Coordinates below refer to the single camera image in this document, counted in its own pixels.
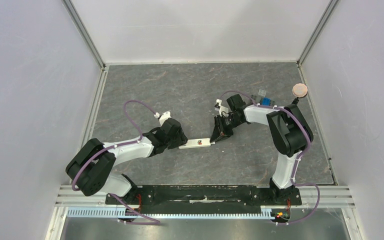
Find white remote control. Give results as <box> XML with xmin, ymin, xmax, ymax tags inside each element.
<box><xmin>178</xmin><ymin>138</ymin><xmax>212</xmax><ymax>150</ymax></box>

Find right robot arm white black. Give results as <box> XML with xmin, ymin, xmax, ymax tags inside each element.
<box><xmin>209</xmin><ymin>94</ymin><xmax>313</xmax><ymax>204</ymax></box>

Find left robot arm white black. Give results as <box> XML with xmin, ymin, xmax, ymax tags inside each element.
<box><xmin>65</xmin><ymin>117</ymin><xmax>188</xmax><ymax>204</ymax></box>

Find grey lego baseplate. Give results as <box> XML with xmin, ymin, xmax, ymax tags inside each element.
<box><xmin>251</xmin><ymin>94</ymin><xmax>276</xmax><ymax>107</ymax></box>

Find blue lego brick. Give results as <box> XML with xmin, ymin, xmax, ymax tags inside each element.
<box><xmin>261</xmin><ymin>97</ymin><xmax>273</xmax><ymax>106</ymax></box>

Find clear plastic block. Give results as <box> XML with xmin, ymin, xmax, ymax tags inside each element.
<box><xmin>258</xmin><ymin>89</ymin><xmax>267</xmax><ymax>98</ymax></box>

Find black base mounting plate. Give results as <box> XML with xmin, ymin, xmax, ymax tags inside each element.
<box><xmin>121</xmin><ymin>184</ymin><xmax>302</xmax><ymax>214</ymax></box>

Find black stand with pink disc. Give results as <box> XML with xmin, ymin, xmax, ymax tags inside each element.
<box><xmin>292</xmin><ymin>83</ymin><xmax>308</xmax><ymax>105</ymax></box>

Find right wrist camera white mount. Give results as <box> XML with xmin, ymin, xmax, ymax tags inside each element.
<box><xmin>214</xmin><ymin>99</ymin><xmax>229</xmax><ymax>117</ymax></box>

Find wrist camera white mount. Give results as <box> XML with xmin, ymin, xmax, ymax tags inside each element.
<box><xmin>214</xmin><ymin>99</ymin><xmax>229</xmax><ymax>117</ymax></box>
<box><xmin>154</xmin><ymin>111</ymin><xmax>171</xmax><ymax>126</ymax></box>

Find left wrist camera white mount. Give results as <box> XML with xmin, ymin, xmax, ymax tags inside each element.
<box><xmin>154</xmin><ymin>111</ymin><xmax>171</xmax><ymax>126</ymax></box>

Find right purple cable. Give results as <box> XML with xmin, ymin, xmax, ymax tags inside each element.
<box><xmin>219</xmin><ymin>90</ymin><xmax>313</xmax><ymax>186</ymax></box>

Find purple cable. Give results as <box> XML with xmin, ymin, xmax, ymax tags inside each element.
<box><xmin>219</xmin><ymin>90</ymin><xmax>313</xmax><ymax>186</ymax></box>
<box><xmin>71</xmin><ymin>100</ymin><xmax>158</xmax><ymax>192</ymax></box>

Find white slotted cable duct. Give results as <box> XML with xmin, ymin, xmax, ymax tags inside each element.
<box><xmin>66</xmin><ymin>206</ymin><xmax>275</xmax><ymax>220</ymax></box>

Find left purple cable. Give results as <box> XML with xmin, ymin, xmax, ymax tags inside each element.
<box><xmin>71</xmin><ymin>100</ymin><xmax>158</xmax><ymax>192</ymax></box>

